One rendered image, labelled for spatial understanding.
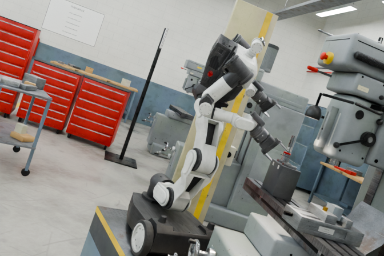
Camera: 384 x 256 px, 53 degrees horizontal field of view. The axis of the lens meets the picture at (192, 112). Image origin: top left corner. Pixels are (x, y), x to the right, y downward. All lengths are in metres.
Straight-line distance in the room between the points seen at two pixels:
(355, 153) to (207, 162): 0.84
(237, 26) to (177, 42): 7.31
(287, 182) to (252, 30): 1.73
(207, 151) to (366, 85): 0.97
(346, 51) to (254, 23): 1.87
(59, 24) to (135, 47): 2.03
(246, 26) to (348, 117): 1.91
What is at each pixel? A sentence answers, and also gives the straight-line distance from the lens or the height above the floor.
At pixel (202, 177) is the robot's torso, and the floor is 0.91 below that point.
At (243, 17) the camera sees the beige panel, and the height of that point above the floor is 2.16.
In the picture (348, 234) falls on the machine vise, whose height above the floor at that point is 1.01.
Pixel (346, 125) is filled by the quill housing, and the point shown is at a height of 1.48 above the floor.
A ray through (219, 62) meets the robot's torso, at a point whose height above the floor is 1.60.
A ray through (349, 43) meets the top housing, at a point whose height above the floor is 1.83.
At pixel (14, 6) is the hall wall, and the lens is 11.09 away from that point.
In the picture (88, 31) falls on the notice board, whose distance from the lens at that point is 10.78.
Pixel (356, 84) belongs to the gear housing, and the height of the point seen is 1.67.
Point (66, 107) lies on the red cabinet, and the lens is 6.39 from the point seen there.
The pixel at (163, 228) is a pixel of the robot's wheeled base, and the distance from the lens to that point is 2.31.
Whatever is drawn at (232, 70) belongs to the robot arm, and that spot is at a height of 1.57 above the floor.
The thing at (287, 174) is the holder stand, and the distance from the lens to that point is 2.37.
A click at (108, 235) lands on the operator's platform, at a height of 0.36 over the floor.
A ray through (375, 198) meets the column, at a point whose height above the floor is 1.17.
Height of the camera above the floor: 1.40
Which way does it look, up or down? 3 degrees down
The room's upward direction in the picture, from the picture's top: 20 degrees clockwise
